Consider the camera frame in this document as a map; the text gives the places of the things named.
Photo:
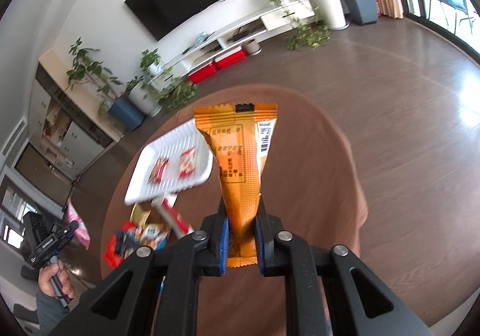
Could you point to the left hand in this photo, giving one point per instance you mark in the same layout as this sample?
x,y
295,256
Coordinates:
x,y
53,281

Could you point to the white plastic tray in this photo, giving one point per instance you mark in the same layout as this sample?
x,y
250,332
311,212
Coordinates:
x,y
171,147

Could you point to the brown tablecloth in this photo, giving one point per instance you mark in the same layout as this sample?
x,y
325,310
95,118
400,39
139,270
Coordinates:
x,y
310,183

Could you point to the blue yellow cake snack bag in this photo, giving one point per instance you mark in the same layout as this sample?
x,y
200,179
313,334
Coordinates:
x,y
153,235

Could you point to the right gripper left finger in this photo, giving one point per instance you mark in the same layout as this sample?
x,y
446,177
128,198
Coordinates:
x,y
213,258

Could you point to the white tv console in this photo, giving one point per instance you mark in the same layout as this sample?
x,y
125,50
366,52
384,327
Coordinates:
x,y
259,25

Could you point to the pink snack bag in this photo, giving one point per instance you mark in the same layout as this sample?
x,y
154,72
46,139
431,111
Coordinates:
x,y
81,233

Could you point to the small white pot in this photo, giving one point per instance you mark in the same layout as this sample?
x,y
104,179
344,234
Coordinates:
x,y
251,47

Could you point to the trailing ivy plant on floor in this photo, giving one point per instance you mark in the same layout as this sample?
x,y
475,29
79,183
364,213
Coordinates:
x,y
311,35

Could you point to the white red floral snack packet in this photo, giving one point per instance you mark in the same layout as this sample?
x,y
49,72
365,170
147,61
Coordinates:
x,y
164,205

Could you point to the orange snack bag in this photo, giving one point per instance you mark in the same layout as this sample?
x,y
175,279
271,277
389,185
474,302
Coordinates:
x,y
239,137

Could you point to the white wood wall cabinet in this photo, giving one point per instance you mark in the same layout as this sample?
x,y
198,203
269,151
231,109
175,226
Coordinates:
x,y
64,124

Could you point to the red storage box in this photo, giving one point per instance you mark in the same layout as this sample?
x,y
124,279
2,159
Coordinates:
x,y
203,73
229,58

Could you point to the left red storage box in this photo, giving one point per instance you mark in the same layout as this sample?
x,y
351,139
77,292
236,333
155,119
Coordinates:
x,y
203,73

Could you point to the right red storage box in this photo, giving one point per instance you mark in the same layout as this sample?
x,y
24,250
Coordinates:
x,y
229,58

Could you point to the gold snack bar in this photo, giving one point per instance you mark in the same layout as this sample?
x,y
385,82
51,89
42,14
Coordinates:
x,y
139,216

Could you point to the small red gold snack packet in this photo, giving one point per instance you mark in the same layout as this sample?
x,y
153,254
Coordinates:
x,y
157,172

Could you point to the white ribbed planter with plant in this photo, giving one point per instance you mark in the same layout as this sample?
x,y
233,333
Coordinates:
x,y
142,96

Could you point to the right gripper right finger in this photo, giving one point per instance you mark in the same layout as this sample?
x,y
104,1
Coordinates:
x,y
270,260

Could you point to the red snack bag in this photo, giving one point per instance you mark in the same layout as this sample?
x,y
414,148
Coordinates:
x,y
112,255

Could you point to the blue planter with tree left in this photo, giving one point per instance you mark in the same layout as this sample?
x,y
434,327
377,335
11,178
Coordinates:
x,y
114,106

